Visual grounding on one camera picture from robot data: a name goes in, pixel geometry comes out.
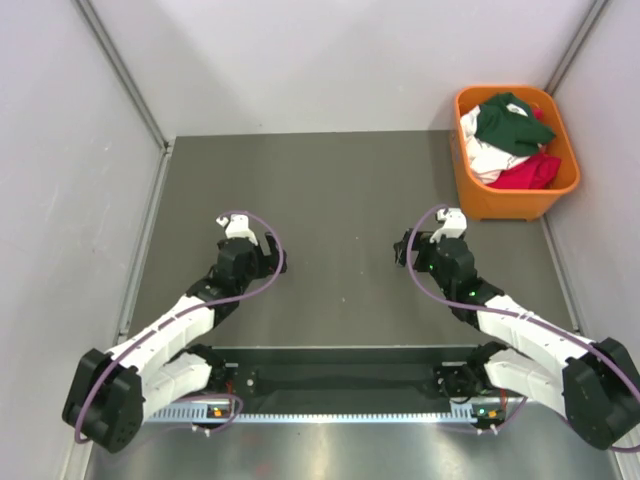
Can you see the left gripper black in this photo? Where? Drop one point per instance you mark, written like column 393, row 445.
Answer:
column 272, row 244

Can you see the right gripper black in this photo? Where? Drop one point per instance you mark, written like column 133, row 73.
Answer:
column 400, row 251

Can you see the white and green t shirt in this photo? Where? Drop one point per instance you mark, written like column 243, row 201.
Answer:
column 473, row 123

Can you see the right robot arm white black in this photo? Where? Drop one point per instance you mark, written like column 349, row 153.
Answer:
column 592, row 385

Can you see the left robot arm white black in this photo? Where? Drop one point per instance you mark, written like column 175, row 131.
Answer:
column 114, row 392

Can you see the orange plastic laundry basket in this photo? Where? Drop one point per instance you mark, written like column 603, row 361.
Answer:
column 479, row 201

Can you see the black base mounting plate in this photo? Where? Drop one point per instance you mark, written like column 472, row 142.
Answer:
column 340, row 380

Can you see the red t shirt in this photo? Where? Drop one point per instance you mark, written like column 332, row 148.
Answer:
column 530, row 172

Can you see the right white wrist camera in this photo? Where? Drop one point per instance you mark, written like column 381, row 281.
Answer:
column 453, row 225

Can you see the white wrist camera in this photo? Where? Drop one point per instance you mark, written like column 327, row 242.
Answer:
column 236, row 226
column 453, row 225

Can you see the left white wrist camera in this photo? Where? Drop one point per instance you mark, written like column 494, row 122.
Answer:
column 236, row 226

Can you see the grey slotted cable duct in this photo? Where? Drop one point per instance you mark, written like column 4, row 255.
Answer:
column 209, row 414

